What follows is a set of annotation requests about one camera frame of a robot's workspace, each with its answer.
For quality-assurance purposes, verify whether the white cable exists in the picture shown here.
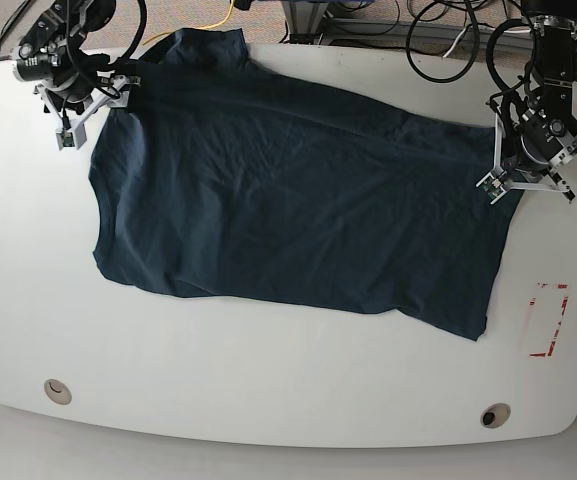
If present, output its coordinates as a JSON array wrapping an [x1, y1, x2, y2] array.
[[441, 24, 534, 59]]

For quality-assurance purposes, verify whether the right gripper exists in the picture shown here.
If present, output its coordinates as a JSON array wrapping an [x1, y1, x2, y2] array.
[[32, 69, 141, 133]]

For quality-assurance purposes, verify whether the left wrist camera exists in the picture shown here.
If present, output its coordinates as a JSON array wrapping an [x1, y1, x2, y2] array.
[[476, 172, 509, 205]]

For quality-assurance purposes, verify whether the table cable grommet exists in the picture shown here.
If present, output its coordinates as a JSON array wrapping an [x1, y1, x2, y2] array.
[[480, 403, 511, 429], [44, 379, 72, 406]]

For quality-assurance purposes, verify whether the dark blue t-shirt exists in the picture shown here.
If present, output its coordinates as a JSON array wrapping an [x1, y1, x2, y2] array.
[[89, 29, 521, 340]]

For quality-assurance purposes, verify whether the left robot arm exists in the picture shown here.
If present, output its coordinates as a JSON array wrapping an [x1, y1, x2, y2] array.
[[476, 15, 577, 204]]

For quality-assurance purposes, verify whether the left table cable grommet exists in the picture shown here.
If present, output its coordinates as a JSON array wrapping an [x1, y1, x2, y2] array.
[[44, 379, 72, 406]]

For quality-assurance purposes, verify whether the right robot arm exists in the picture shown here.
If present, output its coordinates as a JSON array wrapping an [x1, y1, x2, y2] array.
[[12, 1, 147, 149]]

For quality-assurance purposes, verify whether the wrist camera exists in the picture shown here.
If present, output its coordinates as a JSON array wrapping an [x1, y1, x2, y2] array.
[[476, 172, 509, 205], [55, 124, 87, 150]]

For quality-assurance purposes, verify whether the right table cable grommet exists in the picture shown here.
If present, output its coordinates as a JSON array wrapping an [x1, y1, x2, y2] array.
[[480, 403, 511, 429]]

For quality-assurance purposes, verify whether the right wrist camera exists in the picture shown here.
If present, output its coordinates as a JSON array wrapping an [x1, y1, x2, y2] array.
[[55, 124, 87, 150]]

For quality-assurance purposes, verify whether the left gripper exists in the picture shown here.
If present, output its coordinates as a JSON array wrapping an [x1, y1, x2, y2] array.
[[488, 97, 577, 202]]

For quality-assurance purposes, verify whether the yellow cable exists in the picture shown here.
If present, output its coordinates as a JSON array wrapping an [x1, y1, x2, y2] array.
[[142, 0, 234, 47]]

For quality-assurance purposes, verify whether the red tape rectangle marking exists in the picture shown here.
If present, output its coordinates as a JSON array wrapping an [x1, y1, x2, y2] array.
[[523, 284, 570, 358]]

